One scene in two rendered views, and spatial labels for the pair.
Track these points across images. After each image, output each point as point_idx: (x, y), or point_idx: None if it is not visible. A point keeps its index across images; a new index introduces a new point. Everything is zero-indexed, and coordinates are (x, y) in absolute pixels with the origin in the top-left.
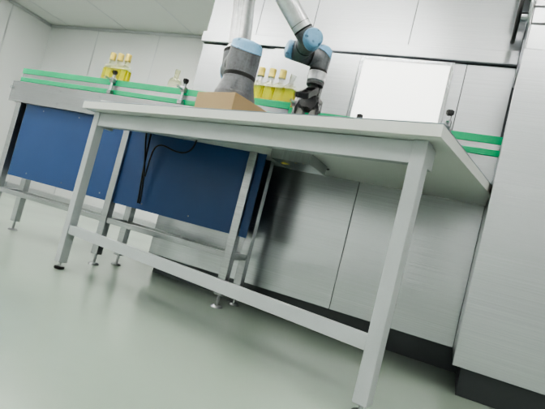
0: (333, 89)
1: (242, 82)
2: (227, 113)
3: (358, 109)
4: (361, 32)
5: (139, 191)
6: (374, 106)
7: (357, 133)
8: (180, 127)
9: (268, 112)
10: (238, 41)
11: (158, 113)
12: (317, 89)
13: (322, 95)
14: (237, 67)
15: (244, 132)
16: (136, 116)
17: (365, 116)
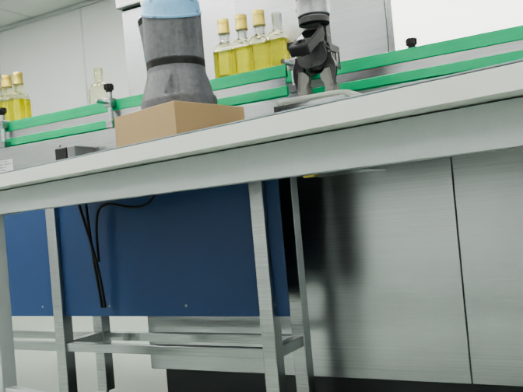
0: (351, 11)
1: (182, 75)
2: (172, 142)
3: (405, 29)
4: None
5: (99, 288)
6: (430, 15)
7: (419, 112)
8: (109, 184)
9: (239, 121)
10: (151, 5)
11: (66, 173)
12: (321, 29)
13: (335, 27)
14: (164, 52)
15: (213, 166)
16: (40, 184)
17: (421, 37)
